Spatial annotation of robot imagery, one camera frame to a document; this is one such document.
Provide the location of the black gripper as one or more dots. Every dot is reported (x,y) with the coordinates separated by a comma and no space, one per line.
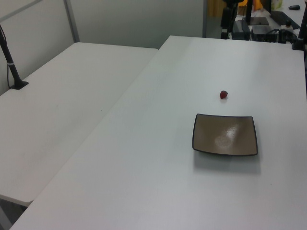
(225,16)

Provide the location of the red strawberry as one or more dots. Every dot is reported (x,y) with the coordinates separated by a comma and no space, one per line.
(223,94)

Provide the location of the square brown ceramic plate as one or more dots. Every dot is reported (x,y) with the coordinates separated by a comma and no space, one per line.
(223,134)

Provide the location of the black monitor stand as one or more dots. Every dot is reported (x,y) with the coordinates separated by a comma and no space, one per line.
(257,21)

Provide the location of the black electronics box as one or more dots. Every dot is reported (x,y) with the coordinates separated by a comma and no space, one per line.
(260,32)

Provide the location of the yellow orange object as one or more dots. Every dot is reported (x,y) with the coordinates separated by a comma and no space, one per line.
(257,4)

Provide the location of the black keyboard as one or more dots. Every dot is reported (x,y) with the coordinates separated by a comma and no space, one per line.
(283,17)

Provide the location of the emergency stop button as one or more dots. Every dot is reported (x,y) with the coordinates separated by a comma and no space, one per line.
(288,24)

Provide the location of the black computer mouse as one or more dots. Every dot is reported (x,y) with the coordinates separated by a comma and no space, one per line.
(294,7)

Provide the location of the grey partition post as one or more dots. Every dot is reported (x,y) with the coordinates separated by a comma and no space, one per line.
(204,18)

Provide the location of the black camera stand with clamp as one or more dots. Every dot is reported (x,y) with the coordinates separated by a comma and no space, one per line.
(301,31)

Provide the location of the black camera stand with square base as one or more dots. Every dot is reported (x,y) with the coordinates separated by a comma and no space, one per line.
(10,64)

